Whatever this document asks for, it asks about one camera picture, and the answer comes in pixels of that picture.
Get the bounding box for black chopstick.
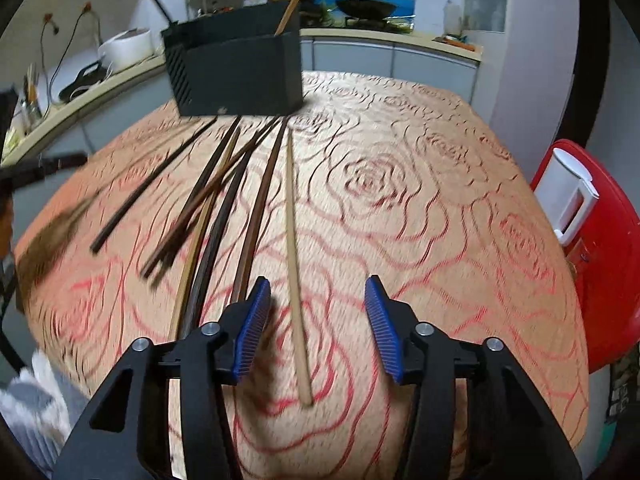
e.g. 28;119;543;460
142;0;178;28
182;130;271;340

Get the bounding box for black utensil holder box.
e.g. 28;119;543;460
161;1;304;117

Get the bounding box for black wok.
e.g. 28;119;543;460
335;0;398;23

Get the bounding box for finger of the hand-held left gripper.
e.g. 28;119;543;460
0;151;90;191

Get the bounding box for dark brown chopstick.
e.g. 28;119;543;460
89;117;219;255
150;116;243;291

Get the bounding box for beige kitchen countertop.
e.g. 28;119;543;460
0;27;485;168

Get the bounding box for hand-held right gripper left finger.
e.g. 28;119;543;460
50;276;273;480

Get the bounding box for clear plastic bottle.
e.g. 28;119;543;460
444;0;463;36

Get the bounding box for white rice cooker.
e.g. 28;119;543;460
97;27;153;73

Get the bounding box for black power cable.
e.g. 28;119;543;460
47;1;98;108
40;12;58;81

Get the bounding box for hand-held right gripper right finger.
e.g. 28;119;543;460
364;275;583;480

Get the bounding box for light bamboo chopstick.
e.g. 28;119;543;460
285;131;315;407

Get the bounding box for white electric kettle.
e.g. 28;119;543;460
535;149;600;247

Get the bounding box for grey base cabinets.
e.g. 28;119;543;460
300;37;478;103

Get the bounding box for red plastic chair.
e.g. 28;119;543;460
530;139;640;376

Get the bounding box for grey white cloth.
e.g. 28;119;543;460
0;350;91;478

